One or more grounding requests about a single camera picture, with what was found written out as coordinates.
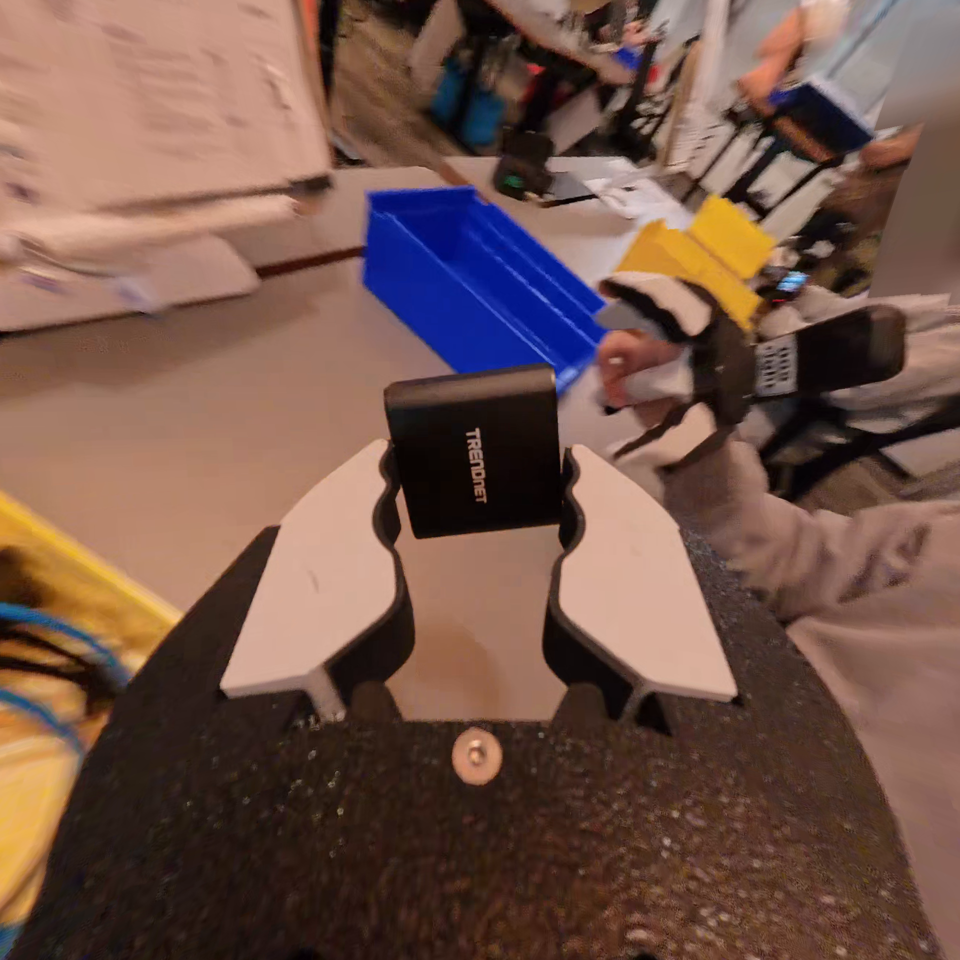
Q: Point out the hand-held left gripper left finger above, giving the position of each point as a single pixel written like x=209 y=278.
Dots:
x=315 y=592

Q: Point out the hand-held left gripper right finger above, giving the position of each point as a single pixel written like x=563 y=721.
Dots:
x=637 y=600

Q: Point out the black network splitter box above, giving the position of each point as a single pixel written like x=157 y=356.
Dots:
x=450 y=450

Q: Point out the person's right forearm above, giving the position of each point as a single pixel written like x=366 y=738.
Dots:
x=825 y=562

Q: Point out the grey desk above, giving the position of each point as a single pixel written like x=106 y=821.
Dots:
x=187 y=420

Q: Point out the person's right hand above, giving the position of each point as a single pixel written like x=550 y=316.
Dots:
x=637 y=351

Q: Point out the yellow plastic bin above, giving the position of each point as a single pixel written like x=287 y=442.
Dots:
x=45 y=787
x=705 y=247

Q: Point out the loose white papers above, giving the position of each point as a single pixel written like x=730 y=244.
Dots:
x=637 y=199

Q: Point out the blue plastic bin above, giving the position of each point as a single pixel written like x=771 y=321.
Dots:
x=480 y=285

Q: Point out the black electronic device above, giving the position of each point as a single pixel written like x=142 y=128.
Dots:
x=521 y=169

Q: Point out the blue container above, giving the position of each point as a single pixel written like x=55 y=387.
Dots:
x=472 y=112

